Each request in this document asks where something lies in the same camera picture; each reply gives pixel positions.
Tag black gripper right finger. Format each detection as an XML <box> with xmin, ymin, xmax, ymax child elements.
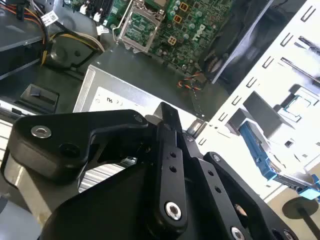
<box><xmin>183</xmin><ymin>134</ymin><xmax>320</xmax><ymax>240</ymax></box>

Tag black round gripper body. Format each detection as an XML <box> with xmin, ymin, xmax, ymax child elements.
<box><xmin>39</xmin><ymin>162</ymin><xmax>227</xmax><ymax>240</ymax></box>

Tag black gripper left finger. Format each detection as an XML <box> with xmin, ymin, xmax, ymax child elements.
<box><xmin>0</xmin><ymin>101</ymin><xmax>189</xmax><ymax>237</ymax></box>

